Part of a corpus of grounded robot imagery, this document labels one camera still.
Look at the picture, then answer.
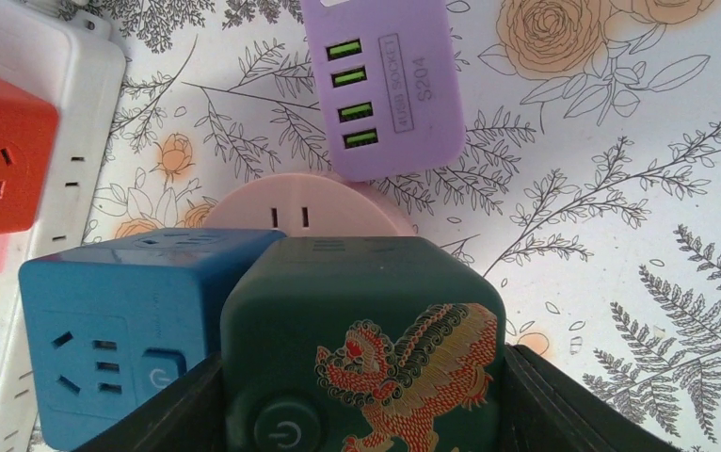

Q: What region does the floral table mat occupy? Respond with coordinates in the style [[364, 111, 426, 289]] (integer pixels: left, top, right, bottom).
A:
[[84, 1, 721, 451]]

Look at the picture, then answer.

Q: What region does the red cube socket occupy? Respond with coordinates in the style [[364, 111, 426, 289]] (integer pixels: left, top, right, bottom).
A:
[[0, 78, 59, 234]]

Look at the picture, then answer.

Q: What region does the white multicolour power strip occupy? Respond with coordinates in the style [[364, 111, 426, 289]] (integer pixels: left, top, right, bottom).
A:
[[0, 1, 126, 451]]

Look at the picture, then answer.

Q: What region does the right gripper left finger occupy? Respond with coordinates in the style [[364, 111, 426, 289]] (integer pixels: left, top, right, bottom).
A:
[[75, 352, 227, 452]]

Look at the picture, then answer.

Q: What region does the purple power strip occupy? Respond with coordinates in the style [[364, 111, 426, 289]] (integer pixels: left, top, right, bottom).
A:
[[301, 0, 466, 182]]

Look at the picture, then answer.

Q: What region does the blue cube socket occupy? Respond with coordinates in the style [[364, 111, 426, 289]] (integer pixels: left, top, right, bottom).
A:
[[19, 228, 282, 451]]

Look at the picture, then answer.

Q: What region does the dark green cube socket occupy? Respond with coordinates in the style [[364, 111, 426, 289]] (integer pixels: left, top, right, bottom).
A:
[[220, 236, 505, 451]]

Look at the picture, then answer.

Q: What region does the pink round socket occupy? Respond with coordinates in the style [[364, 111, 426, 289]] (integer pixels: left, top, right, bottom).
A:
[[202, 172, 415, 237]]

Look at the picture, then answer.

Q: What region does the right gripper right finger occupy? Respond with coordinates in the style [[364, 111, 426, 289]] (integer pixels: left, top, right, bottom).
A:
[[500, 346, 676, 452]]

